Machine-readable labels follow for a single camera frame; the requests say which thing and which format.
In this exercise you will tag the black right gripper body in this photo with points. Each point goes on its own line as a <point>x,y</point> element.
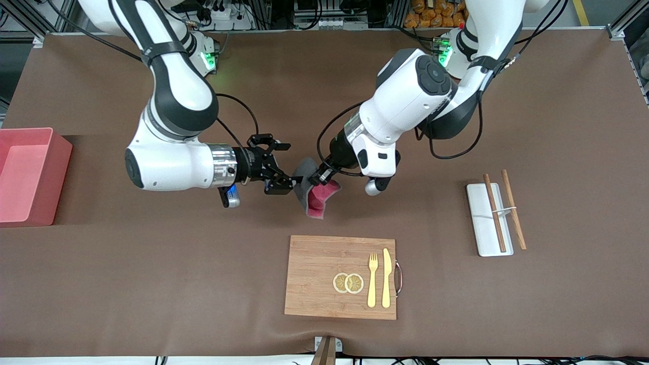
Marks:
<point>252,164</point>

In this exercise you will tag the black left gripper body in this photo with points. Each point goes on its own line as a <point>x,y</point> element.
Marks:
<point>338,152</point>

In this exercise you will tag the blue microfiber cloth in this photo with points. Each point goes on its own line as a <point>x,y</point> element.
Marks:
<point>324,196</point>

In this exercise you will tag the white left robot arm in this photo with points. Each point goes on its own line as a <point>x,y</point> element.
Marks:
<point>410,96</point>

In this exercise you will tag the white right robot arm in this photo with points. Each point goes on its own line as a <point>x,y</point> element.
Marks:
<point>172,101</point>

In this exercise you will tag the bamboo cutting board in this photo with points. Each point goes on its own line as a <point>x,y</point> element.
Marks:
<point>314,279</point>

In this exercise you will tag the lemon slice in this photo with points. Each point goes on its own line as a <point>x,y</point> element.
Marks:
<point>338,283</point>
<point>355,284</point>

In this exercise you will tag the yellow plastic knife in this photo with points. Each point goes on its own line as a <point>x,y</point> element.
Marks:
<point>386,279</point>

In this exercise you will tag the yellow plastic fork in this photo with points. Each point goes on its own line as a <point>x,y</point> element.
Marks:
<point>372,289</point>

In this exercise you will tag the white power strip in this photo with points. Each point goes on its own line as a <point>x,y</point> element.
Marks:
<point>223,15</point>

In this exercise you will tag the white rectangular tray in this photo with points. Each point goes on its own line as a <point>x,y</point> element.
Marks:
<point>481,228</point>

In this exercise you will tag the orange packets pile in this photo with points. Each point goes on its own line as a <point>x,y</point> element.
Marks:
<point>431,12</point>

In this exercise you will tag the brown wooden chopstick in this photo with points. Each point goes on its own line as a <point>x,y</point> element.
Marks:
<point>517,225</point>
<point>498,228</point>

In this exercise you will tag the thin white band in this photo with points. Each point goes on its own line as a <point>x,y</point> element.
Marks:
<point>507,209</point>

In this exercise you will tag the brown wooden strip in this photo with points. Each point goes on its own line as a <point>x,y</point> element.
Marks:
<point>324,355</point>

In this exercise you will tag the pink plastic box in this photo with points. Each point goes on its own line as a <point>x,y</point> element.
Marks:
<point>30,177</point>

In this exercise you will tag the grey metal bracket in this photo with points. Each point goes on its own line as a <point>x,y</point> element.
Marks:
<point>338,345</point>

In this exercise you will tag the aluminium frame post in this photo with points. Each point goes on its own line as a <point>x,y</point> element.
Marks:
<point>36,39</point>
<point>621,28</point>

